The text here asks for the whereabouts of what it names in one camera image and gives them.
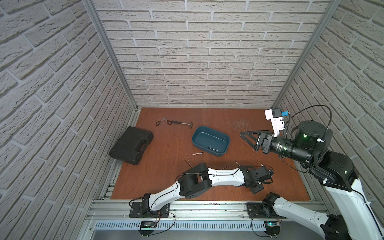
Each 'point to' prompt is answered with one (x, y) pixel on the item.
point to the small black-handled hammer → (190, 124)
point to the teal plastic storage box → (215, 142)
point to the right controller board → (272, 228)
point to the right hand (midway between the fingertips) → (246, 133)
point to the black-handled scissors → (159, 122)
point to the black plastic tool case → (131, 145)
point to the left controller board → (147, 224)
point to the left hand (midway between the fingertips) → (260, 185)
